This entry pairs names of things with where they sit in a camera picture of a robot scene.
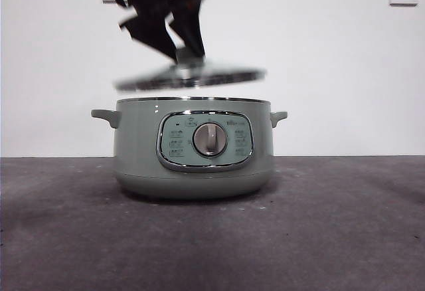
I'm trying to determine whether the glass lid with green knob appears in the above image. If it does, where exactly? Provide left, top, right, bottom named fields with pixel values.
left=112, top=47, right=268, bottom=92

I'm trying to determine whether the sage green electric pot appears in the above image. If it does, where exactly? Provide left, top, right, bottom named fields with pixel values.
left=90, top=96, right=288, bottom=201

